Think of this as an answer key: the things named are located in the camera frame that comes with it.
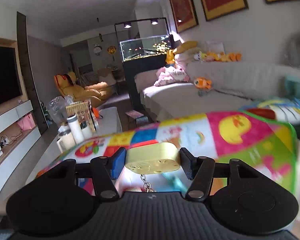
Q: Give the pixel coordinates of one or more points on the green cushion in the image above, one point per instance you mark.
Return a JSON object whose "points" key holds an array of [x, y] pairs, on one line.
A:
{"points": [[296, 86]]}

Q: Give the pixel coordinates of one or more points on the glass fish tank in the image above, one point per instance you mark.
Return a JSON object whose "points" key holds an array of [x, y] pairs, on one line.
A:
{"points": [[145, 47]]}

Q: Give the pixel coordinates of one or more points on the beige sofa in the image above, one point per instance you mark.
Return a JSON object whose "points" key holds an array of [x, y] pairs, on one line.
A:
{"points": [[240, 75]]}

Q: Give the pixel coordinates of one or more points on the white thermos bottle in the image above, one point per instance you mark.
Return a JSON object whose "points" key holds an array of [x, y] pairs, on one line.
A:
{"points": [[75, 130]]}

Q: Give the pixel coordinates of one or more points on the pink paper bag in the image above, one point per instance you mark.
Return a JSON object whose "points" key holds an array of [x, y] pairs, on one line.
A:
{"points": [[26, 122]]}

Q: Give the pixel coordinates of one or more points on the beige dining chair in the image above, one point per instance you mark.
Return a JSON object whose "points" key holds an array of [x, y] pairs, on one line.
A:
{"points": [[106, 76]]}

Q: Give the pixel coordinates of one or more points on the white jug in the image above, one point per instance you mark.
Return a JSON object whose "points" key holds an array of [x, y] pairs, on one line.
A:
{"points": [[65, 142]]}

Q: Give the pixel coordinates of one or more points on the colourful cartoon play mat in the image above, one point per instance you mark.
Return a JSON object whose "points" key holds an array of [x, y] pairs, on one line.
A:
{"points": [[190, 132]]}

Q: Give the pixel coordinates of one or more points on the black aquarium lamp frame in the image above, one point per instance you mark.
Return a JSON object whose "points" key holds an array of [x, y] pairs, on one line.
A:
{"points": [[140, 21]]}

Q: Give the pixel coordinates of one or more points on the wicker basket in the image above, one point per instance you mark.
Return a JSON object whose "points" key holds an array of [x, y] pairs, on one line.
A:
{"points": [[80, 110]]}

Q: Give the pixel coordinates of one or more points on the orange lantern ornament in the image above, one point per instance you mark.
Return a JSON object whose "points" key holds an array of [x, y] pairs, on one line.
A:
{"points": [[111, 50]]}

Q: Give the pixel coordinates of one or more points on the white duck plush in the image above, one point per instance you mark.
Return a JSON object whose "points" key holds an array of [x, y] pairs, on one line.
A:
{"points": [[197, 56]]}

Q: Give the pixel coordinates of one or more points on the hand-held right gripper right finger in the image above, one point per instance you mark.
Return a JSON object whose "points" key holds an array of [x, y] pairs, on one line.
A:
{"points": [[186, 163]]}

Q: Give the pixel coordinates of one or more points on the white tv cabinet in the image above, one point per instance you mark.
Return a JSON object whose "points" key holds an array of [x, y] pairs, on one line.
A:
{"points": [[12, 152]]}

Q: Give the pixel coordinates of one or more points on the white coffee table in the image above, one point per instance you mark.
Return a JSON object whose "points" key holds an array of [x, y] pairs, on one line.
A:
{"points": [[110, 122]]}

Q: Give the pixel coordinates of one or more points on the row of yellow duck plushes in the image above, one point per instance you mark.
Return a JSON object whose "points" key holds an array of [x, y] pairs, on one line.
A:
{"points": [[222, 57]]}

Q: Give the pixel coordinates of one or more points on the round cartoon wall sticker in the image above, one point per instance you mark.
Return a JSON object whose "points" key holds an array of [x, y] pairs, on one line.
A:
{"points": [[97, 49]]}

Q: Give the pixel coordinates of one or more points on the clear plastic bag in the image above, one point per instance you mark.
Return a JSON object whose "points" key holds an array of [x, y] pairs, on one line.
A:
{"points": [[57, 110]]}

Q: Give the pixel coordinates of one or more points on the orange fish plush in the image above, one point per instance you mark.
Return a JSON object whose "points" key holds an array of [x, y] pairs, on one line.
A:
{"points": [[202, 83]]}

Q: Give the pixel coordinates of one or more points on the yellow cushion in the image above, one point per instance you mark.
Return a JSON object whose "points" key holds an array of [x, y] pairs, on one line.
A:
{"points": [[186, 47]]}

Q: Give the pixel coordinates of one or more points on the orange duck plush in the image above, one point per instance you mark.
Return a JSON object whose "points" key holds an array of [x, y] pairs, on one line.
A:
{"points": [[170, 57]]}

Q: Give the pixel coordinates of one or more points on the small white bottle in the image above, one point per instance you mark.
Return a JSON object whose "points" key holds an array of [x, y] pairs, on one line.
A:
{"points": [[85, 131]]}

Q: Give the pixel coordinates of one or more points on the yellow beanbag chair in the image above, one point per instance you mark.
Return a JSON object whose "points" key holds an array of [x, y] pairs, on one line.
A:
{"points": [[77, 90]]}

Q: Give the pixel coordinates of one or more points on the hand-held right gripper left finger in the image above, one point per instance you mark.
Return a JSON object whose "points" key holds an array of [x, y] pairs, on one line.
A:
{"points": [[117, 163]]}

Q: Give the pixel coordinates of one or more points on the black fish tank cabinet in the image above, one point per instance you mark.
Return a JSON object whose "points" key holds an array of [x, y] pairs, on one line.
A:
{"points": [[132, 80]]}

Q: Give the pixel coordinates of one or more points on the pink clothes pile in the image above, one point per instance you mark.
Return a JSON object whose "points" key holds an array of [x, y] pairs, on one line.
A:
{"points": [[170, 77]]}

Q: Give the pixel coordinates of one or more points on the black television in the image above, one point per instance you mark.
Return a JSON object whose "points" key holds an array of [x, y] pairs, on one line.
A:
{"points": [[2, 77]]}

